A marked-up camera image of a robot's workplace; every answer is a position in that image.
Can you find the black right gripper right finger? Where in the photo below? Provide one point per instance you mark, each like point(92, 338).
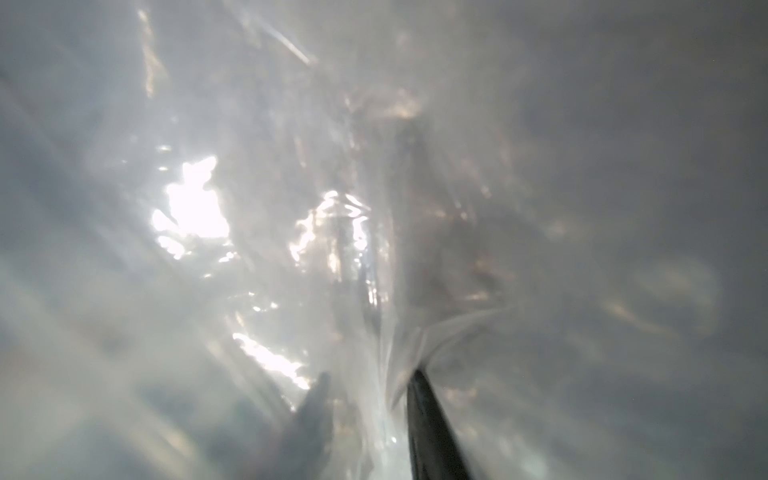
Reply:
point(434, 454)

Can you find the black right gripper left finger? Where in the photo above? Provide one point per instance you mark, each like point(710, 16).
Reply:
point(301, 448)

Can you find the clear plastic vacuum bag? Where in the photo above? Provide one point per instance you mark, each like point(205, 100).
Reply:
point(557, 210)

